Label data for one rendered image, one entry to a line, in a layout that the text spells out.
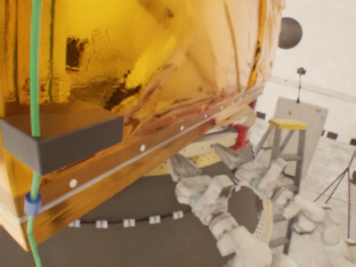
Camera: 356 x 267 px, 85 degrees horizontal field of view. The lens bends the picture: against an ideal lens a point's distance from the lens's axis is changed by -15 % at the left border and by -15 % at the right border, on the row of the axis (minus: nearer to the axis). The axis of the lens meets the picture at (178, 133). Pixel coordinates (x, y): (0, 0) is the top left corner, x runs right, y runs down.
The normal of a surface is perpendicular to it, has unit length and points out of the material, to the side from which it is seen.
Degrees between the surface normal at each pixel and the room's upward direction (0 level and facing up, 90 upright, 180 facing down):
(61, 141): 90
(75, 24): 88
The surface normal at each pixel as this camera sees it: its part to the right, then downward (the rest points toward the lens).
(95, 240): 0.26, -0.10
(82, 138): 0.87, 0.29
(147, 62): 0.79, 0.17
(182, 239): 0.50, -0.11
